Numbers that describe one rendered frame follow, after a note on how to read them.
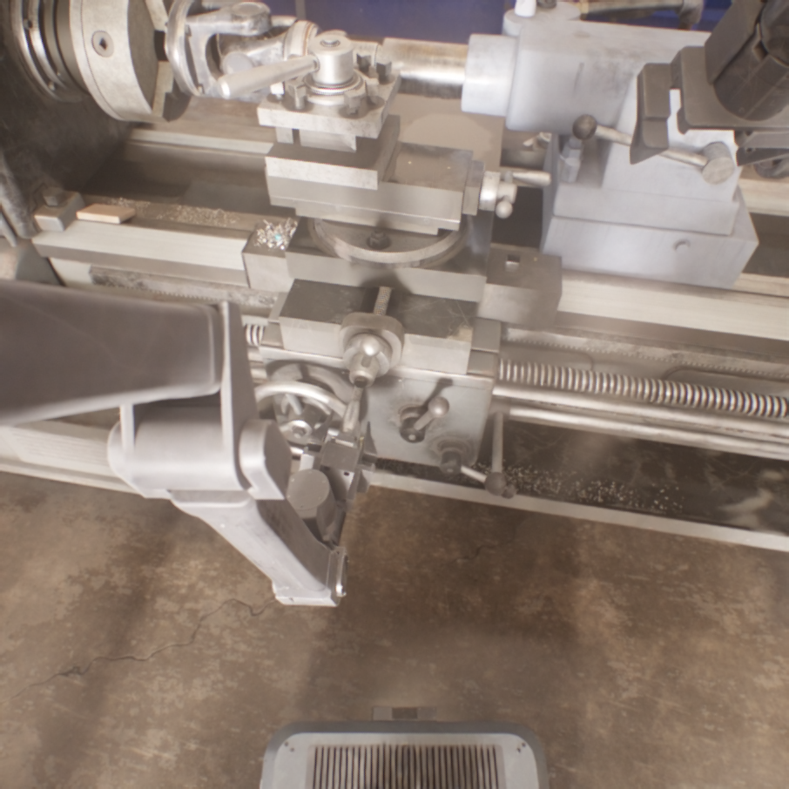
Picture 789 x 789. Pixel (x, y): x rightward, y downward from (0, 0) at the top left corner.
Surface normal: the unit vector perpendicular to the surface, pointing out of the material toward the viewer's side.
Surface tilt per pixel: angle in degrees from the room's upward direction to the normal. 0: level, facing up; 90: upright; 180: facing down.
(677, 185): 66
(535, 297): 90
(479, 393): 90
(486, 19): 90
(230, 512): 98
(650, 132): 30
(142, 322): 82
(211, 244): 36
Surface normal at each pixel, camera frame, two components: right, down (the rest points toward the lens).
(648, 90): 0.01, -0.14
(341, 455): 0.21, -0.58
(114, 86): -0.17, 0.86
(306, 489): -0.09, -0.63
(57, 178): 0.99, 0.15
